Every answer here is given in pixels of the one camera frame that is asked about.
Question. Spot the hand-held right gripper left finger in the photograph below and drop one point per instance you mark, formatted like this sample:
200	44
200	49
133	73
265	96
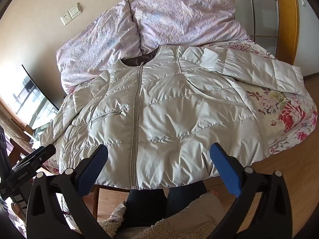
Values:
93	171

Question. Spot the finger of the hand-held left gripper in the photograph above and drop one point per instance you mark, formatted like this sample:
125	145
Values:
37	155

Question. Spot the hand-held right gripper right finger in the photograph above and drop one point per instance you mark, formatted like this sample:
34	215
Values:
224	169

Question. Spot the white puffer jacket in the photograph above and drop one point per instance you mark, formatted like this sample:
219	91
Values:
162	119

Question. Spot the wooden television stand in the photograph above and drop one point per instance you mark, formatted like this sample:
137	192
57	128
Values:
15	132

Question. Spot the person's fuzzy slipper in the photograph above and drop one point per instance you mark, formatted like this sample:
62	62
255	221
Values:
118	210

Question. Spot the flat screen television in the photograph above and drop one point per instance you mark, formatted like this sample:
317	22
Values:
32	97

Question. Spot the person's legs dark jeans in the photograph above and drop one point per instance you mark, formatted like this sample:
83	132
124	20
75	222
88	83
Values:
174	226

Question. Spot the floral bed sheet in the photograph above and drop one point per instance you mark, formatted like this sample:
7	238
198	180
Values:
286	112

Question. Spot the pink crinkled pillow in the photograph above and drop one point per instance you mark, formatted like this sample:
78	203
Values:
99	44
184	17

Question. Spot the frosted glass door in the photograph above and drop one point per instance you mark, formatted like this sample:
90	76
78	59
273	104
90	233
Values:
264	17

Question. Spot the white wall socket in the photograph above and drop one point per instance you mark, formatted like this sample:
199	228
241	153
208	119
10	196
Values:
65	19

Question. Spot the wooden door frame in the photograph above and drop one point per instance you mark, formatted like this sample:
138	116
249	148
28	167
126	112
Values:
286	29

